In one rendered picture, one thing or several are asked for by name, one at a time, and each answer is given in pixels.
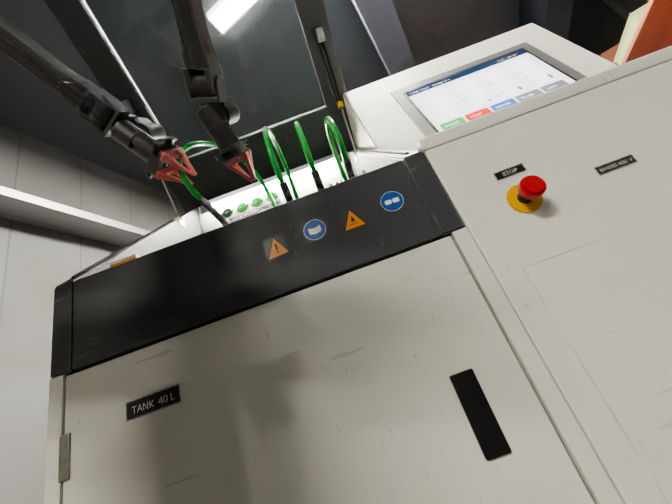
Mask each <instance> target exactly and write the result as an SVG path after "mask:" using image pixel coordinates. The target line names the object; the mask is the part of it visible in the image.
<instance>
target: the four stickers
mask: <svg viewBox="0 0 672 504"><path fill-rule="evenodd" d="M377 197H378V200H379V202H380V205H381V207H382V210H383V212H384V215H385V214H388V213H391V212H394V211H398V210H401V209H404V208H407V207H408V206H407V204H406V202H405V200H404V197H403V195H402V193H401V190H400V188H397V189H394V190H391V191H388V192H385V193H382V194H379V195H377ZM338 216H339V219H340V221H341V224H342V227H343V230H344V232H348V231H351V230H354V229H356V228H359V227H362V226H365V225H368V224H367V222H366V219H365V217H364V214H363V212H362V209H361V207H360V205H358V206H355V207H352V208H349V209H347V210H344V211H341V212H338ZM300 225H301V228H302V231H303V234H304V237H305V240H306V243H307V244H308V243H311V242H313V241H316V240H319V239H321V238H324V237H326V236H329V232H328V230H327V227H326V224H325V222H324V219H323V216H320V217H317V218H315V219H312V220H310V221H307V222H304V223H302V224H300ZM262 243H263V247H264V250H265V253H266V256H267V259H268V261H271V260H273V259H275V258H278V257H280V256H283V255H285V254H288V253H290V252H291V251H290V249H289V246H288V243H287V240H286V237H285V234H284V232H283V233H281V234H278V235H276V236H273V237H271V238H269V239H266V240H264V241H262Z"/></svg>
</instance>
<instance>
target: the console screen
mask: <svg viewBox="0 0 672 504"><path fill-rule="evenodd" d="M586 77H587V76H585V75H583V74H582V73H580V72H578V71H576V70H574V69H573V68H571V67H569V66H567V65H566V64H564V63H562V62H560V61H559V60H557V59H555V58H553V57H552V56H550V55H548V54H546V53H544V52H543V51H541V50H539V49H537V48H536V47H534V46H532V45H530V44H529V43H527V42H524V43H521V44H518V45H516V46H513V47H510V48H508V49H505V50H502V51H500V52H497V53H494V54H491V55H489V56H486V57H483V58H481V59H478V60H475V61H473V62H470V63H467V64H465V65H462V66H459V67H457V68H454V69H451V70H449V71H446V72H443V73H441V74H438V75H435V76H433V77H430V78H427V79H425V80H422V81H419V82H417V83H414V84H411V85H409V86H406V87H403V88H401V89H398V90H395V91H393V92H390V94H391V95H392V96H393V97H394V99H395V100H396V101H397V102H398V103H399V105H400V106H401V107H402V108H403V110H404V111H405V112H406V113H407V114H408V116H409V117H410V118H411V119H412V120H413V122H414V123H415V124H416V125H417V127H418V128H419V129H420V130H421V131H422V133H423V134H424V135H425V136H426V137H427V136H430V135H432V134H435V133H438V132H440V131H443V130H446V129H448V128H451V127H454V126H457V125H459V124H462V123H465V122H467V121H470V120H473V119H475V118H478V117H481V116H483V115H486V114H489V113H492V112H494V111H497V110H500V109H502V108H505V107H508V106H510V105H513V104H516V103H518V102H521V101H524V100H527V99H529V98H532V97H535V96H537V95H540V94H543V93H545V92H548V91H551V90H553V89H556V88H559V87H562V86H564V85H567V84H570V83H572V82H575V81H578V80H580V79H583V78H586Z"/></svg>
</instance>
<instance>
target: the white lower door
mask: <svg viewBox="0 0 672 504"><path fill-rule="evenodd" d="M61 482H64V483H63V504H595V503H594V501H593V499H592V497H591V495H590V494H589V492H588V490H587V488H586V486H585V484H584V482H583V481H582V479H581V477H580V475H579V473H578V471H577V469H576V468H575V466H574V464H573V462H572V460H571V458H570V457H569V455H568V453H567V451H566V449H565V447H564V445H563V444H562V442H561V440H560V438H559V436H558V434H557V432H556V431H555V429H554V427H553V425H552V423H551V421H550V419H549V418H548V416H547V414H546V412H545V410H544V408H543V406H542V405H541V403H540V401H539V399H538V397H537V395H536V393H535V392H534V390H533V388H532V386H531V384H530V382H529V381H528V379H527V377H526V375H525V373H524V371H523V369H522V368H521V366H520V364H519V362H518V360H517V358H516V356H515V355H514V353H513V351H512V349H511V347H510V345H509V343H508V342H507V340H506V338H505V336H504V334H503V332H502V330H501V329H500V327H499V325H498V323H497V321H496V319H495V317H494V316H493V314H492V312H491V310H490V308H489V306H488V305H487V303H486V301H485V299H484V297H483V295H482V293H481V292H480V290H479V288H478V286H477V284H476V282H475V280H474V279H473V277H472V275H471V273H470V271H469V269H468V267H467V266H466V264H465V262H464V260H463V258H462V256H461V254H460V253H459V251H458V249H457V247H456V245H455V243H454V241H453V240H452V238H451V237H450V236H448V237H445V238H442V239H440V240H437V241H434V242H432V243H429V244H426V245H423V246H421V247H418V248H415V249H412V250H410V251H407V252H404V253H402V254H399V255H396V256H393V257H391V258H388V259H385V260H382V261H380V262H377V263H374V264H372V265H369V266H366V267H363V268H361V269H358V270H355V271H352V272H350V273H347V274H344V275H342V276H339V277H336V278H333V279H331V280H328V281H325V282H322V283H320V284H317V285H314V286H312V287H309V288H306V289H303V290H301V291H298V292H295V293H292V294H290V295H287V296H284V297H282V298H279V299H276V300H273V301H271V302H268V303H265V304H262V305H260V306H257V307H254V308H252V309H249V310H246V311H243V312H241V313H238V314H235V315H232V316H230V317H227V318H224V319H222V320H219V321H216V322H213V323H211V324H208V325H205V326H202V327H200V328H197V329H194V330H192V331H189V332H186V333H183V334H181V335H178V336H175V337H172V338H170V339H167V340H164V341H162V342H159V343H156V344H153V345H151V346H148V347H145V348H142V349H140V350H137V351H134V352H132V353H129V354H126V355H123V356H121V357H118V358H115V359H112V360H110V361H107V362H104V363H102V364H99V365H96V366H93V367H91V368H88V369H85V370H82V371H80V372H77V373H74V374H72V375H69V376H67V378H66V406H65V435H62V436H60V437H59V466H58V483H61Z"/></svg>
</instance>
